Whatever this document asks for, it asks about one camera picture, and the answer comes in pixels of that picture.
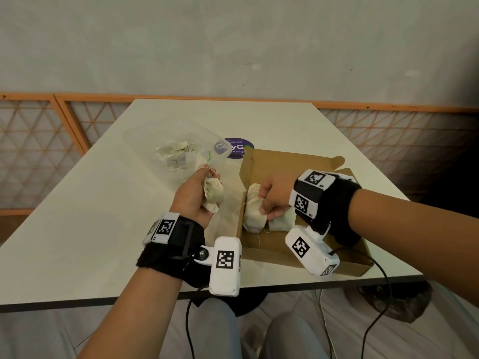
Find bunch of tea bags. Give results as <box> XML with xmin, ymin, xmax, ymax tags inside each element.
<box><xmin>201</xmin><ymin>166</ymin><xmax>226</xmax><ymax>214</ymax></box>

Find person's left forearm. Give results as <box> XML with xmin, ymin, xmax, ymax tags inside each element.
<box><xmin>76</xmin><ymin>265</ymin><xmax>185</xmax><ymax>359</ymax></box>

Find person's left hand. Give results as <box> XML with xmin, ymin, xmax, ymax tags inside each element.
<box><xmin>169</xmin><ymin>167</ymin><xmax>222</xmax><ymax>229</ymax></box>

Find brown paper box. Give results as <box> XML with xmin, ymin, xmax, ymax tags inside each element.
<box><xmin>236</xmin><ymin>147</ymin><xmax>375</xmax><ymax>278</ymax></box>

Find black marker wristband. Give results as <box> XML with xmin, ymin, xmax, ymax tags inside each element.
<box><xmin>288</xmin><ymin>169</ymin><xmax>363</xmax><ymax>248</ymax></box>
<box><xmin>136</xmin><ymin>212</ymin><xmax>213</xmax><ymax>289</ymax></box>

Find pile of tea bags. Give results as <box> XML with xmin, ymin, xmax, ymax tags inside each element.
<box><xmin>155</xmin><ymin>141</ymin><xmax>211</xmax><ymax>173</ymax></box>

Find grey trousers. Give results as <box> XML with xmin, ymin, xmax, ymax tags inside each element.
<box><xmin>183</xmin><ymin>297</ymin><xmax>330</xmax><ymax>359</ymax></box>

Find dark grey floor object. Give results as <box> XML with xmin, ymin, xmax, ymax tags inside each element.
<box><xmin>357</xmin><ymin>282</ymin><xmax>433</xmax><ymax>324</ymax></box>

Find person's right hand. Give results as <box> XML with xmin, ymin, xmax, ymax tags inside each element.
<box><xmin>258</xmin><ymin>173</ymin><xmax>300</xmax><ymax>221</ymax></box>

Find clear plastic container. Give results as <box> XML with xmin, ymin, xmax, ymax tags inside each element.
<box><xmin>125</xmin><ymin>119</ymin><xmax>235</xmax><ymax>184</ymax></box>

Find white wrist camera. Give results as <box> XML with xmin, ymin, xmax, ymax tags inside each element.
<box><xmin>198</xmin><ymin>236</ymin><xmax>243</xmax><ymax>298</ymax></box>
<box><xmin>285</xmin><ymin>224</ymin><xmax>341</xmax><ymax>278</ymax></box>

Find orange lattice fence panel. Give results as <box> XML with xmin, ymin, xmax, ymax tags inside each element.
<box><xmin>54</xmin><ymin>94</ymin><xmax>479</xmax><ymax>195</ymax></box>
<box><xmin>0</xmin><ymin>93</ymin><xmax>89</xmax><ymax>218</ymax></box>

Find thin white cable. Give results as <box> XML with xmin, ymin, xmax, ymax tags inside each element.
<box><xmin>316</xmin><ymin>289</ymin><xmax>338</xmax><ymax>359</ymax></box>

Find black cable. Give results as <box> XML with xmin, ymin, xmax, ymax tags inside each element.
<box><xmin>185</xmin><ymin>286</ymin><xmax>211</xmax><ymax>359</ymax></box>
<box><xmin>329</xmin><ymin>246</ymin><xmax>392</xmax><ymax>359</ymax></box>

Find person's right forearm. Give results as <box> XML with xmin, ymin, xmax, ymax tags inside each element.
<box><xmin>348</xmin><ymin>188</ymin><xmax>479</xmax><ymax>308</ymax></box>

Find round purple sticker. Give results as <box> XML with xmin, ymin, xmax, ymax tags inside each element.
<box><xmin>214</xmin><ymin>137</ymin><xmax>255</xmax><ymax>161</ymax></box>

